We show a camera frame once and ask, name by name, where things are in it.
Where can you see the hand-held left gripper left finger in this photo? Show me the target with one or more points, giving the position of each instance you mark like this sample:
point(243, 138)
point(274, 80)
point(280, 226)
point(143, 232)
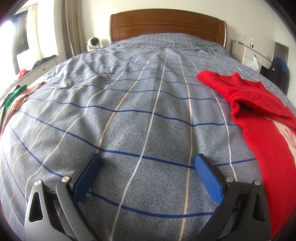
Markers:
point(86, 178)

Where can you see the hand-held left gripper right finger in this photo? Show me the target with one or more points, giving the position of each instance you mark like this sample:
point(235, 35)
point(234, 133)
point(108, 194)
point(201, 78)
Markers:
point(208, 179)

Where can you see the red knit sweater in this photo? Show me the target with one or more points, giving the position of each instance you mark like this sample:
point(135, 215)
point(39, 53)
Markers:
point(266, 143)

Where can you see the dark clothes pile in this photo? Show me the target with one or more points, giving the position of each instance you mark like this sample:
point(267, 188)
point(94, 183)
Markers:
point(44, 60)

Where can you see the grey checked bed blanket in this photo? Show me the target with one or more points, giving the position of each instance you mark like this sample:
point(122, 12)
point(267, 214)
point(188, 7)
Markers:
point(138, 104)

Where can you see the peach garment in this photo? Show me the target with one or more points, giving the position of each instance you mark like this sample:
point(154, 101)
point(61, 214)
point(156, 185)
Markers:
point(20, 102)

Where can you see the green garment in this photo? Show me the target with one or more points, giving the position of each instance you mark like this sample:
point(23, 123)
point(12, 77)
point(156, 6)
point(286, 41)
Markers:
point(13, 93)

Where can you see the white window cabinet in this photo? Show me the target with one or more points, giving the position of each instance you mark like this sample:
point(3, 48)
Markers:
point(44, 68)

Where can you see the red cloth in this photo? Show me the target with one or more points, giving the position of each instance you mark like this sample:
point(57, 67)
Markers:
point(23, 73)

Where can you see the white plastic bag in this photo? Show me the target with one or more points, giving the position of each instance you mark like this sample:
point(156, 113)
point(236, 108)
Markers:
point(254, 63)

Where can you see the black and blue jacket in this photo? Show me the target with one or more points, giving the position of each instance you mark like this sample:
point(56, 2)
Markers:
point(278, 71)

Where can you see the white bedside cabinet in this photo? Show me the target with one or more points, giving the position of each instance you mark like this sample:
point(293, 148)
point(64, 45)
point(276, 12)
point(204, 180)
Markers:
point(245, 54)

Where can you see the white round fan heater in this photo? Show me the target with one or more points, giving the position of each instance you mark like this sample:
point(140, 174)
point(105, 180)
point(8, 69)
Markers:
point(93, 44)

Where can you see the green bottle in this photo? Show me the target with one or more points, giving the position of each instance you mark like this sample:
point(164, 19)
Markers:
point(252, 44)

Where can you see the beige curtain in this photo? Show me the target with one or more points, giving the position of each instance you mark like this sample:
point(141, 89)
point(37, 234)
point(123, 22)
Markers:
point(74, 25)

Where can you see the window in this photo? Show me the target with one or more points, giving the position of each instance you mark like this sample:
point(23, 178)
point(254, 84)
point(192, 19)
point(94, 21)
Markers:
point(13, 39)

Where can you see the wooden headboard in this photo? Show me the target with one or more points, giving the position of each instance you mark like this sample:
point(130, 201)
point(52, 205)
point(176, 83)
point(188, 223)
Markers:
point(166, 25)

